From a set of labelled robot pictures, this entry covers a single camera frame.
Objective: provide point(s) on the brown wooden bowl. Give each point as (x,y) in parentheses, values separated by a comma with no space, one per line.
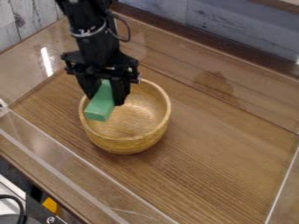
(136,124)

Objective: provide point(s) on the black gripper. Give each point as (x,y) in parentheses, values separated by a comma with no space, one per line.
(99,59)

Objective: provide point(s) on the yellow and black device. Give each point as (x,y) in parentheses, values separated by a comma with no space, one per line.
(55,208)

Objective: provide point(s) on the clear acrylic tray wall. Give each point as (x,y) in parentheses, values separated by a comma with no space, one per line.
(106,188)

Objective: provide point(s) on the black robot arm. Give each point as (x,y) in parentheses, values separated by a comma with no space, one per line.
(91,17)

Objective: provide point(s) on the green rectangular block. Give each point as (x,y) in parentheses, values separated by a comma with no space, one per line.
(102,104)

